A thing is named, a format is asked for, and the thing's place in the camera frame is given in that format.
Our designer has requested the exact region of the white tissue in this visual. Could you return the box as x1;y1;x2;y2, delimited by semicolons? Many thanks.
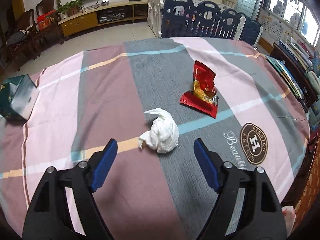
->
137;108;180;154

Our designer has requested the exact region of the red snack bag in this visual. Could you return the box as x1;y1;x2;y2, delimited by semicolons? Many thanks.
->
180;60;219;118

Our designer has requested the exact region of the white red plastic bag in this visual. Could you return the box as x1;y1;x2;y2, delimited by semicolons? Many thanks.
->
281;205;296;236

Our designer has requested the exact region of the striped pink grey tablecloth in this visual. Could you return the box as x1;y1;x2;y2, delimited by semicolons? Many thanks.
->
1;37;310;239

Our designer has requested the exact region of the dark green tissue box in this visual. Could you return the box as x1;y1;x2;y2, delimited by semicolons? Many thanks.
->
1;75;40;121

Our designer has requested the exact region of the dark wooden armchair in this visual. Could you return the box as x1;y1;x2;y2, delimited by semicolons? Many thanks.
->
6;0;64;68

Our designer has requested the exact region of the stack of books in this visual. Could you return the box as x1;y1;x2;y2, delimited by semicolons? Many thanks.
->
265;41;318;109

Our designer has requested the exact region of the red gift box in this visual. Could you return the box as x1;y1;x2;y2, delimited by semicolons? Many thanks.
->
37;9;59;31

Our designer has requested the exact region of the potted green plant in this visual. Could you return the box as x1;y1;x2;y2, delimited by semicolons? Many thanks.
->
58;0;82;17

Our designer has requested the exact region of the yellow wooden TV cabinet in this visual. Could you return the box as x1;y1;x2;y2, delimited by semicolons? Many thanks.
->
58;0;148;38

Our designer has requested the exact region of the small white clock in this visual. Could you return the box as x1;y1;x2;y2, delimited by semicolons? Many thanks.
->
101;0;109;5

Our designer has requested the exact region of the navy white playpen fence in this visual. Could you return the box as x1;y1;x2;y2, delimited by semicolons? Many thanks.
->
147;0;263;47

